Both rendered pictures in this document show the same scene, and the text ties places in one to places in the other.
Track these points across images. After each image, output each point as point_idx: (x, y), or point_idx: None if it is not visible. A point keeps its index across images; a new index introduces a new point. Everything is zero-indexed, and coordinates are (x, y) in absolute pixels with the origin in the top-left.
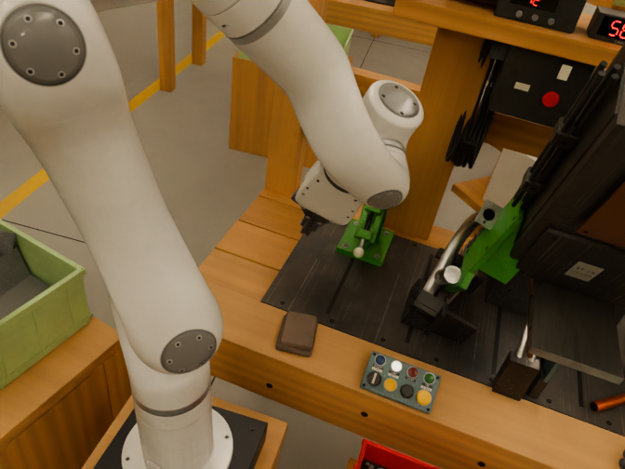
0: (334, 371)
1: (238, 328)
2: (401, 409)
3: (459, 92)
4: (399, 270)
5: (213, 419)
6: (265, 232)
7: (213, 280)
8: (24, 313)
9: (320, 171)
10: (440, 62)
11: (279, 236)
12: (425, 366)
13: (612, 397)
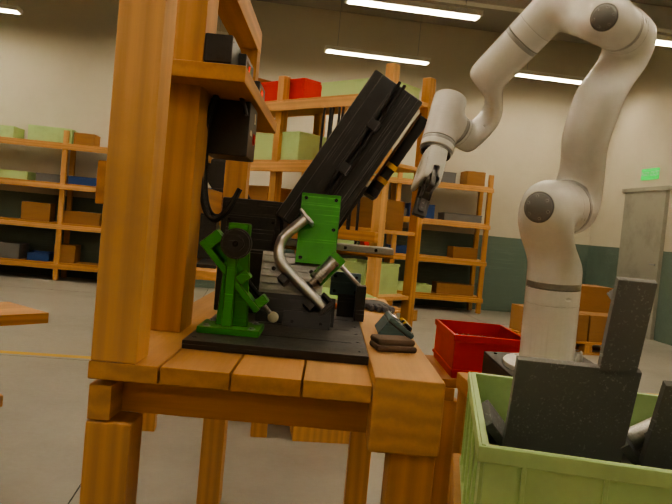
0: None
1: (413, 361)
2: None
3: (202, 156)
4: None
5: (510, 357)
6: (243, 364)
7: (358, 378)
8: None
9: (447, 151)
10: (199, 131)
11: (246, 360)
12: (365, 329)
13: (335, 303)
